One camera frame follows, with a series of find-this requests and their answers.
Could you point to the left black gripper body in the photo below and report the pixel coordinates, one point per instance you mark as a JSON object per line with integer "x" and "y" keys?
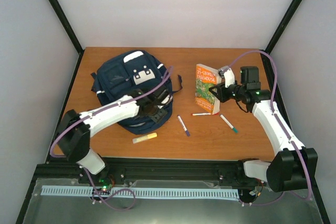
{"x": 156, "y": 117}

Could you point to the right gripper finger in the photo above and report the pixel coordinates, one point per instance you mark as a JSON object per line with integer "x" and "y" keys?
{"x": 215, "y": 91}
{"x": 217, "y": 86}

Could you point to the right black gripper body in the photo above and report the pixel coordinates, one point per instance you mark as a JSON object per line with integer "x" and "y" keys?
{"x": 224, "y": 96}

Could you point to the orange green paperback book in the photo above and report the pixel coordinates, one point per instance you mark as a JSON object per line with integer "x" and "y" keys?
{"x": 205, "y": 78}

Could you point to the navy blue backpack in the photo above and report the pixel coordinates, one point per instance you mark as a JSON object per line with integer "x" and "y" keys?
{"x": 132, "y": 71}

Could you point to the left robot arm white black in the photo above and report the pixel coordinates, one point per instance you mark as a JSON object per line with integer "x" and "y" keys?
{"x": 76, "y": 129}

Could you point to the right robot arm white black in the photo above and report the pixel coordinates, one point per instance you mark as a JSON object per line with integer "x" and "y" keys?
{"x": 259, "y": 103}

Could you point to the red capped marker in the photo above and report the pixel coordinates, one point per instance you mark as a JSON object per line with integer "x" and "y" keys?
{"x": 204, "y": 114}

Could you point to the green capped marker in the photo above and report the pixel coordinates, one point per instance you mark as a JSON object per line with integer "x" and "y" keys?
{"x": 228, "y": 123}

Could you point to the yellow highlighter pen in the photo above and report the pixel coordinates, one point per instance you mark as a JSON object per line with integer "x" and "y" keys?
{"x": 144, "y": 138}

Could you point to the purple capped marker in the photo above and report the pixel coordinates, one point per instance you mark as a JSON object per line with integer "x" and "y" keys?
{"x": 183, "y": 125}

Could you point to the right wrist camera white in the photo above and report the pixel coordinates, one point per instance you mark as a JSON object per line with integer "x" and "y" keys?
{"x": 227, "y": 74}

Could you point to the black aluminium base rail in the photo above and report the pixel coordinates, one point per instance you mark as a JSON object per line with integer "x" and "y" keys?
{"x": 168, "y": 169}

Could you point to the right black frame post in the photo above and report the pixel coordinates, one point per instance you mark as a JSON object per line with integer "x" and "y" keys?
{"x": 288, "y": 15}

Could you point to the black frame post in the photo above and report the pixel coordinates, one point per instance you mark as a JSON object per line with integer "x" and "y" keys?
{"x": 66, "y": 25}
{"x": 288, "y": 15}

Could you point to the light blue cable duct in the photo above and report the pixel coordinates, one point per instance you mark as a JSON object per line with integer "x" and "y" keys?
{"x": 141, "y": 193}

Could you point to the left black frame post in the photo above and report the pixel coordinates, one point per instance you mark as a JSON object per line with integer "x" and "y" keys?
{"x": 66, "y": 25}

